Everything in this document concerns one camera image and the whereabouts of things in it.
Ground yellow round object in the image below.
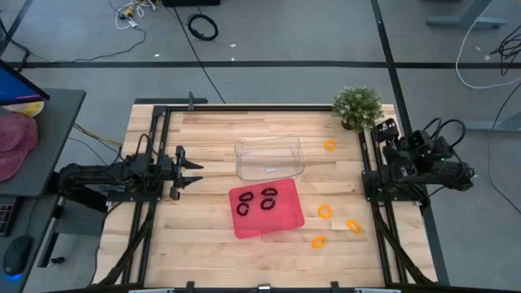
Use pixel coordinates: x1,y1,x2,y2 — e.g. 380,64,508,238
1,100,46,119

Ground black box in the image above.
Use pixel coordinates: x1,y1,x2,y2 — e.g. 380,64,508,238
161,0,222,8

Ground white floor cable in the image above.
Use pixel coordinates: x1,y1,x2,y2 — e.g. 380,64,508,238
454,18,521,90

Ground computer monitor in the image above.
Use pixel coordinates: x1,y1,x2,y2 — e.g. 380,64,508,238
0,59,51,107

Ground thin black floor cable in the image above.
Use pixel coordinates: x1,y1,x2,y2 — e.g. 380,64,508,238
0,15,147,65

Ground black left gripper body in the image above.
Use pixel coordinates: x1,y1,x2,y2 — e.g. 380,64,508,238
159,145,184,202

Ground curved black floor cable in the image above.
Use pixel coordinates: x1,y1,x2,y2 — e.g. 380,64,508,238
486,81,521,216

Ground coiled black cable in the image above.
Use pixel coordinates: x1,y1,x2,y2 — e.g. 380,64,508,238
186,13,220,42

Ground pink cap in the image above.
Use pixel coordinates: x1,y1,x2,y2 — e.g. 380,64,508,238
0,112,40,182

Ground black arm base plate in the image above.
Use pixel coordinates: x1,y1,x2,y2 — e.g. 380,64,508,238
361,170,422,203
106,178,166,203

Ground grey desk foot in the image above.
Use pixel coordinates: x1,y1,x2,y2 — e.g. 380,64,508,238
457,109,521,133
425,0,508,30

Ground tangled black cables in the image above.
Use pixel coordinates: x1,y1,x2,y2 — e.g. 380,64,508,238
489,24,521,77

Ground black aluminium table frame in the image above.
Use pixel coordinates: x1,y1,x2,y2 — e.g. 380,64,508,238
92,91,451,293

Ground potted green plant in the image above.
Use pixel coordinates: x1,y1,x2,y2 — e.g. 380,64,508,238
331,84,385,133

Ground clear plastic bin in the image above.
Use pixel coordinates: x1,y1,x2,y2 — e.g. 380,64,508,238
234,133,306,182

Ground long black floor cable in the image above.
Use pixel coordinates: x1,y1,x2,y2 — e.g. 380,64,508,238
173,6,227,105

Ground white and yellow cable bundle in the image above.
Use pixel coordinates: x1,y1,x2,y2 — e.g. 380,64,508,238
107,0,159,31

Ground yellow and black wires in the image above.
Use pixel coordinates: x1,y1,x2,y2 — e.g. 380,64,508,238
67,122,124,164

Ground pink translucent plastic bin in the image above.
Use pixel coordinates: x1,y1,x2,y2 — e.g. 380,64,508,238
227,177,306,240

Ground black keyboard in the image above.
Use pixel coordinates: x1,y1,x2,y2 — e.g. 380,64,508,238
0,195,18,238

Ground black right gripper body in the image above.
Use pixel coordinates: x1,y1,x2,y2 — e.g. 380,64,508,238
374,117,402,144

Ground dark grey side desk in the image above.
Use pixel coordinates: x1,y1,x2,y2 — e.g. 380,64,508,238
0,88,109,293

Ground black computer mouse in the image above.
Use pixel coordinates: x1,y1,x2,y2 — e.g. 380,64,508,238
2,234,34,278

